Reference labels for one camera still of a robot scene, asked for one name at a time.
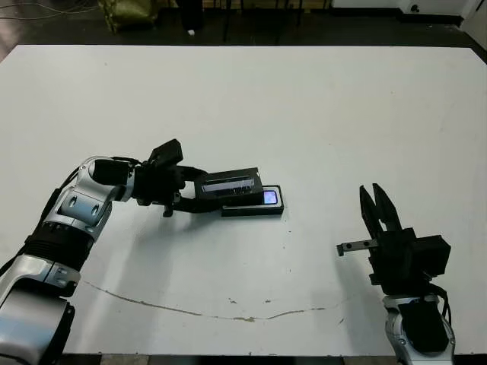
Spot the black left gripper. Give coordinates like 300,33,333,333
130,160,225,218

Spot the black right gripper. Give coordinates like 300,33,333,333
336,182,431,297

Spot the black box lid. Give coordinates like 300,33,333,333
193,166,264,209

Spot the black box with white lining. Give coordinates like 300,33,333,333
220,184,285,219

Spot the black upright stand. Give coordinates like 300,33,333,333
178,0,203,34

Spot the yellow-green sack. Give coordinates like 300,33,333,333
97,0,159,35

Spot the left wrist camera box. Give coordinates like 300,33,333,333
148,138,185,168

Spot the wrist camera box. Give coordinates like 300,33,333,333
148,138,185,168
415,234,453,278

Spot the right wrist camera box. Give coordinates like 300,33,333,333
415,234,453,278

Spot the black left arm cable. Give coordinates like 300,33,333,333
40,154,148,217

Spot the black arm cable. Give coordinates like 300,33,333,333
428,281,454,328
40,154,148,217

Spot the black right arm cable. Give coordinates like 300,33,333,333
428,281,454,328

